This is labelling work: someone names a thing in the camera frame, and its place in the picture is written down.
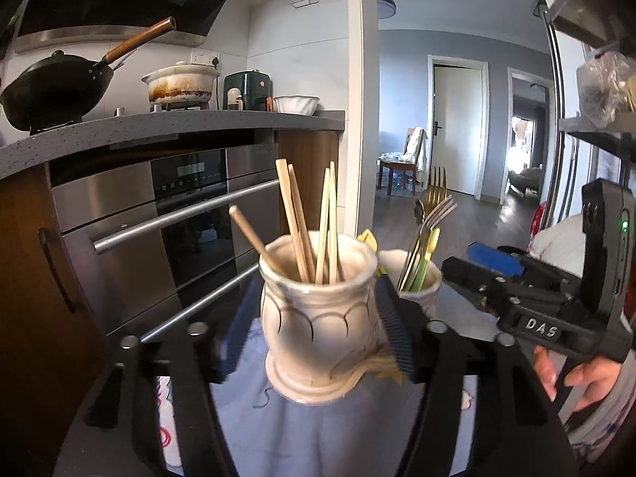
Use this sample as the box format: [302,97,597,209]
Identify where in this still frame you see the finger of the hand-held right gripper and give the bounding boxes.
[441,257,520,320]
[467,242,584,291]

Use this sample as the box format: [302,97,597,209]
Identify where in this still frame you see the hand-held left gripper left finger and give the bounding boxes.
[54,278,264,477]

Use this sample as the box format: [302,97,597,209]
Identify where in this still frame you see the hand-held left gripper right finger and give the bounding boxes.
[375,275,580,477]

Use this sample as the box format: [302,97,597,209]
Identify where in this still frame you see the yellow silicone spatula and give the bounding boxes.
[405,227,441,292]

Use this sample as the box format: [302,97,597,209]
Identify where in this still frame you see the silver fork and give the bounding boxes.
[397,195,458,291]

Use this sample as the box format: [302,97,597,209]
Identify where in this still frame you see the white floral ceramic utensil holder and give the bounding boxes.
[258,231,444,404]

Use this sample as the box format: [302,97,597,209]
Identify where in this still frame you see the person's right hand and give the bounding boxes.
[533,345,623,411]

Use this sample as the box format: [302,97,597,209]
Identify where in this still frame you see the white fluffy towel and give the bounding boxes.
[528,213,588,271]

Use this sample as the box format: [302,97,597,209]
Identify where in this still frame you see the orange red bag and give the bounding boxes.
[533,201,551,240]

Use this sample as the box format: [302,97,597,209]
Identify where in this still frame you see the yellow silicone utensil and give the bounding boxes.
[357,229,387,277]

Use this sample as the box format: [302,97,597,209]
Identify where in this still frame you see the wooden chair with cloth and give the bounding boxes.
[376,126,429,196]

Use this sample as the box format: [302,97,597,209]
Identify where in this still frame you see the blue printed cloth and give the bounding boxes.
[154,318,473,477]

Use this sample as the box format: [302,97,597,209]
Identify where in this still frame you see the white door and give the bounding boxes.
[431,61,487,196]

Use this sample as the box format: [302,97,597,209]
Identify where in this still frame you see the stainless built-in oven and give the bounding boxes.
[50,142,281,345]

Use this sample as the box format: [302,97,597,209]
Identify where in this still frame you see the person's printed clothing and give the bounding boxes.
[564,358,636,465]

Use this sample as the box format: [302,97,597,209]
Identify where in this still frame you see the clear plastic bag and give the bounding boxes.
[575,51,636,126]

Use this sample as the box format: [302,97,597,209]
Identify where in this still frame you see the metal storage rack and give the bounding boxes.
[533,0,636,239]

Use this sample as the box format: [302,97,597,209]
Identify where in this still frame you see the brown wooden cabinet door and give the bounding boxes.
[0,163,109,411]

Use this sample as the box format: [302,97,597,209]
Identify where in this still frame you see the dark grey countertop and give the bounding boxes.
[0,108,346,180]

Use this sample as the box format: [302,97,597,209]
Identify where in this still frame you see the white bowl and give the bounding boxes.
[273,95,321,115]

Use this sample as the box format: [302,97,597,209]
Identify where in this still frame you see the dark green air fryer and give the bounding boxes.
[223,70,275,111]

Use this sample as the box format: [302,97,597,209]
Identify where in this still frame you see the white clay pot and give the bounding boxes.
[141,60,221,111]

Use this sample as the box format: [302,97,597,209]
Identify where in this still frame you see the black wok with wooden handle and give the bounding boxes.
[0,16,178,134]

